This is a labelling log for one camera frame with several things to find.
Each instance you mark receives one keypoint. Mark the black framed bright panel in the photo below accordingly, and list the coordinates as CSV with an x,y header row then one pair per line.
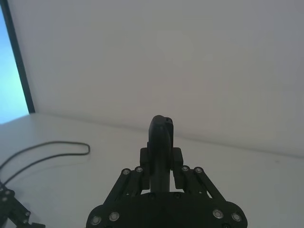
x,y
14,71

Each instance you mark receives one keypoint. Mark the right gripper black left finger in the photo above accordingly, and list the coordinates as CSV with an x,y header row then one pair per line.
x,y
143,156

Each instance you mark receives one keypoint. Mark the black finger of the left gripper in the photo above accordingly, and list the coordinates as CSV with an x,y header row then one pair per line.
x,y
16,204

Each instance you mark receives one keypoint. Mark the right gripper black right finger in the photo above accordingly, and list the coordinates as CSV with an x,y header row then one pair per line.
x,y
178,156

